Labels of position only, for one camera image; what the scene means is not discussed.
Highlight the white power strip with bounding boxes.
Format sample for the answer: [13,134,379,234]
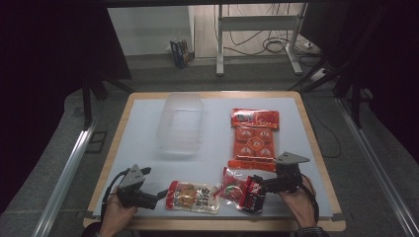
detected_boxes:
[308,66,331,82]

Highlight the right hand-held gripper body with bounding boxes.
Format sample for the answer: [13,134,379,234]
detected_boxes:
[262,151,311,195]

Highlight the white and yellow snack packet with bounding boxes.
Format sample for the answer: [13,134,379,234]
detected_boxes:
[165,180,221,215]

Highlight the metal rail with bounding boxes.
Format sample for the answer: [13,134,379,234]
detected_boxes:
[335,98,419,237]
[32,117,102,237]

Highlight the red and black snack packet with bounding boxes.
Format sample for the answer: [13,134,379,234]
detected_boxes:
[215,166,267,214]

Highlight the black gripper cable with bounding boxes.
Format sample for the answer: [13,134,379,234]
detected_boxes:
[299,173,321,225]
[100,168,131,225]

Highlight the person's right hand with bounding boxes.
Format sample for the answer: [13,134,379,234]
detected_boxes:
[278,184,318,230]

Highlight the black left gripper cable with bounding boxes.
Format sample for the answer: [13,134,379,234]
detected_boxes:
[100,168,131,225]

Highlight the clear plastic container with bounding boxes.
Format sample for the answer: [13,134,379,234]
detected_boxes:
[157,92,205,156]

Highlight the person's left hand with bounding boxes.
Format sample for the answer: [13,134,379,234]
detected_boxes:
[100,192,137,236]

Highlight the black floor cables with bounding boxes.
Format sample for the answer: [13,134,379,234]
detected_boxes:
[223,3,299,57]

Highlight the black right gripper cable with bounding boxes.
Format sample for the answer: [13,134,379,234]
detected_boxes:
[299,173,321,225]

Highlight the white metal stand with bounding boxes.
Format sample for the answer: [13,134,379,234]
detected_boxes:
[214,3,308,77]

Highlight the black stand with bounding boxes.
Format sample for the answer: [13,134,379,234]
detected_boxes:
[289,57,367,129]
[81,76,134,130]

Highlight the blue box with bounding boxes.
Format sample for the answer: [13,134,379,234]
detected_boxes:
[169,38,192,70]

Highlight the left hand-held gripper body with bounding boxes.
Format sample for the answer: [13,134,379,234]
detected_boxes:
[117,163,159,210]

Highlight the thin black floor cable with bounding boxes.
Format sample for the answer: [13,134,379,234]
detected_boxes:
[304,97,343,159]

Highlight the large orange snack packet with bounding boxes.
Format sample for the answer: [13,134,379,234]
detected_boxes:
[227,108,281,173]

